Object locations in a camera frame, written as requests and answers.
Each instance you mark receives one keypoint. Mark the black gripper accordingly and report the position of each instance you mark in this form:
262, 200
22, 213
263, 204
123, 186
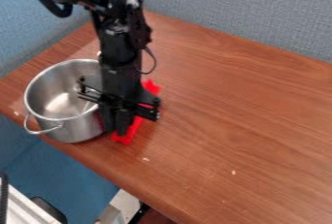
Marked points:
116, 89

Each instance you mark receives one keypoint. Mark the red block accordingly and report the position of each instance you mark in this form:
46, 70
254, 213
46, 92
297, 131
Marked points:
155, 89

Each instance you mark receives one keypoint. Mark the stainless steel pot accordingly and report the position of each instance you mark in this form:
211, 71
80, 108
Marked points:
57, 113

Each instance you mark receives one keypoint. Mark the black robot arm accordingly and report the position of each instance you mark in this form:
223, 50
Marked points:
120, 22

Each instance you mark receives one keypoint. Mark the dark chair part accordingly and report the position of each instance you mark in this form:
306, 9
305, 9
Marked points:
49, 208

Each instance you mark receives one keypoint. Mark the table leg frame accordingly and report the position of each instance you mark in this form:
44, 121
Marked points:
128, 210

